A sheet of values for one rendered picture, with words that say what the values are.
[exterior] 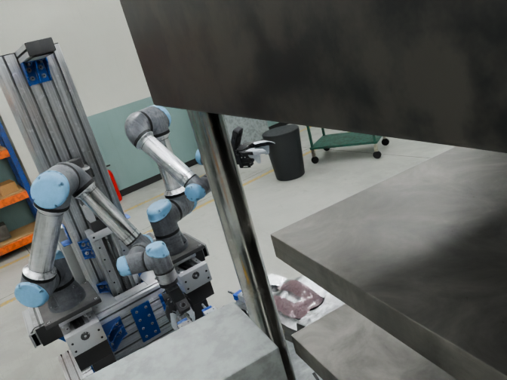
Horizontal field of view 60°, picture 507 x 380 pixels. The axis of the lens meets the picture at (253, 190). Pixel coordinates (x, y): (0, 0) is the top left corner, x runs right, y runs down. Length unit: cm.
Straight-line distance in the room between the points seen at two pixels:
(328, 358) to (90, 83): 631
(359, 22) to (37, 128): 180
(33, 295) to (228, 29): 150
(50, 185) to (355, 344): 110
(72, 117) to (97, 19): 511
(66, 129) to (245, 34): 165
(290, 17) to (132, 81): 680
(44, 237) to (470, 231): 138
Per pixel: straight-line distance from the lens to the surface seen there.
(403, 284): 61
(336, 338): 93
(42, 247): 173
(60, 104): 203
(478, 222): 75
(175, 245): 203
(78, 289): 199
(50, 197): 160
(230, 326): 73
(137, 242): 177
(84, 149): 204
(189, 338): 74
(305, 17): 33
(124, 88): 707
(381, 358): 88
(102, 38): 704
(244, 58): 43
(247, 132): 749
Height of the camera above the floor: 189
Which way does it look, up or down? 20 degrees down
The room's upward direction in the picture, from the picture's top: 15 degrees counter-clockwise
